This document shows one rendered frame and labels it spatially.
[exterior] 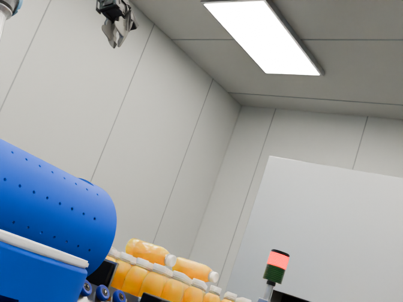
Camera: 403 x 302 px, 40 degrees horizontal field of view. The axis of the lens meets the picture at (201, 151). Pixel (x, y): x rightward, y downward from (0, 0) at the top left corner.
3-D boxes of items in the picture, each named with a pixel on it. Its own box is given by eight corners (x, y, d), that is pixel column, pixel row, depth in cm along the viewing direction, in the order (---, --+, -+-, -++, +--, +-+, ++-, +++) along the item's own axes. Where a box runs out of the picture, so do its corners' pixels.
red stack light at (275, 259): (263, 261, 180) (267, 250, 181) (271, 266, 185) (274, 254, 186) (281, 266, 176) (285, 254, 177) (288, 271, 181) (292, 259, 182)
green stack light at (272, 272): (258, 277, 179) (263, 262, 180) (267, 280, 184) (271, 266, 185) (276, 282, 175) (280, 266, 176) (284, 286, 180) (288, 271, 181)
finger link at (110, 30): (96, 41, 160) (99, 14, 164) (107, 52, 165) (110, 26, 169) (105, 39, 159) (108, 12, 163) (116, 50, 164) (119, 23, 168)
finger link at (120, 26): (109, 38, 159) (109, 12, 162) (120, 49, 164) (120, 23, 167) (118, 35, 158) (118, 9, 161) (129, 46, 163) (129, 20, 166)
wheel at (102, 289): (93, 294, 152) (98, 292, 151) (96, 283, 156) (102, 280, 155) (103, 305, 153) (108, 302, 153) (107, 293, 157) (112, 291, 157)
